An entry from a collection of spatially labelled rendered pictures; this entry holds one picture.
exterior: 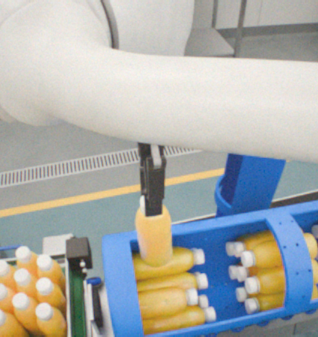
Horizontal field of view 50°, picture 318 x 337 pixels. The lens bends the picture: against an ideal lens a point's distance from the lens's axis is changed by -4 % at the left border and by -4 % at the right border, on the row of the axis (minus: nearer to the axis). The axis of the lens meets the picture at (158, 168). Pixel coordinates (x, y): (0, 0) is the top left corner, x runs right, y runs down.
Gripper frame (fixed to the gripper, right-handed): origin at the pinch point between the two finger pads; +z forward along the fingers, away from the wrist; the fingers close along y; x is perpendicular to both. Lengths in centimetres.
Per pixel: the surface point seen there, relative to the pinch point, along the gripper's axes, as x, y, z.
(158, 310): 0.3, -8.0, 33.5
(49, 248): 32, 30, 60
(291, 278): -30.2, -9.9, 26.3
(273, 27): -214, 347, 136
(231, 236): -25.3, 12.5, 41.1
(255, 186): -52, 48, 65
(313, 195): -123, 84, 132
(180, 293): -5.6, -5.2, 32.9
